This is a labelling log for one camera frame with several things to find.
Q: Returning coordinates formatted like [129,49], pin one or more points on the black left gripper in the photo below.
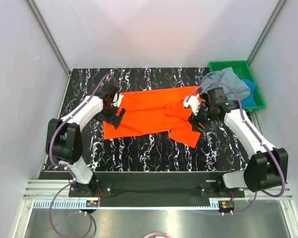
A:
[115,122]

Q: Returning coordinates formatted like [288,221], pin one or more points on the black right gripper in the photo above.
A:
[194,120]

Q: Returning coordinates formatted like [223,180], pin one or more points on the orange t shirt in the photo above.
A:
[155,111]

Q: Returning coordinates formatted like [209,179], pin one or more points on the grey-blue t shirt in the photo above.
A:
[228,77]

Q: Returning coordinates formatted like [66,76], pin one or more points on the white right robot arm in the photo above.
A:
[266,170]

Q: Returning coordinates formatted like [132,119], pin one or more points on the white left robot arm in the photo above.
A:
[64,142]

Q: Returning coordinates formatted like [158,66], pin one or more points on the blue t shirt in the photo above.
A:
[249,101]

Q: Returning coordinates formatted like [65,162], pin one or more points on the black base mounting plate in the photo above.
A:
[200,184]

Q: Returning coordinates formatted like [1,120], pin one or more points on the green plastic bin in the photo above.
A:
[243,71]

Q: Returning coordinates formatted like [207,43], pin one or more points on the right connector box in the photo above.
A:
[226,206]

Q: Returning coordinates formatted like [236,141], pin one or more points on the connector box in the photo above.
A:
[226,206]
[92,203]

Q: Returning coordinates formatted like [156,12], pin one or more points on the left connector box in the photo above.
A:
[92,203]

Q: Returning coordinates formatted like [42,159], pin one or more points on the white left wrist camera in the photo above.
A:
[117,100]

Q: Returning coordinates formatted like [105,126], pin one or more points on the aluminium frame rail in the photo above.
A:
[55,194]

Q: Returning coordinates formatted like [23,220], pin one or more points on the left aluminium corner post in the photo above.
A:
[47,34]

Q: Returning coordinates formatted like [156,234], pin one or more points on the aluminium corner post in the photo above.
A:
[266,30]
[47,34]

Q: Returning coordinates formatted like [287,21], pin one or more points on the right aluminium corner post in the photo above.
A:
[266,30]

